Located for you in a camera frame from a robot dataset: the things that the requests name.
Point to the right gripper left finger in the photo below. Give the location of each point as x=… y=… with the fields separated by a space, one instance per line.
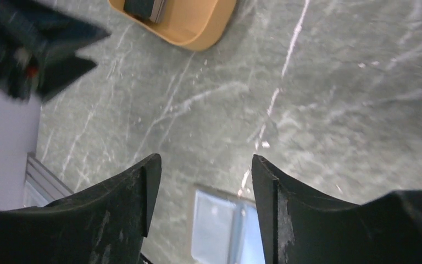
x=105 y=223

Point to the yellow oval tray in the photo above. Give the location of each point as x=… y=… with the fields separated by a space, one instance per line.
x=192 y=25

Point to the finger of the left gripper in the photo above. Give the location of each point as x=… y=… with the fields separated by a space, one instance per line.
x=57 y=77
x=49 y=34

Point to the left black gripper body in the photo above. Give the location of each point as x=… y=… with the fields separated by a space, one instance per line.
x=23 y=49

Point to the black credit card stack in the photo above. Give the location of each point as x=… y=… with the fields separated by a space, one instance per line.
x=151 y=10

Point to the aluminium frame rail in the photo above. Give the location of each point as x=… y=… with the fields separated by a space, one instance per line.
x=41 y=186

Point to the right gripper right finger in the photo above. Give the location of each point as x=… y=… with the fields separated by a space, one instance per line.
x=300 y=224

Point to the grey card holder wallet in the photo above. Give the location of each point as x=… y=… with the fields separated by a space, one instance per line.
x=223 y=228

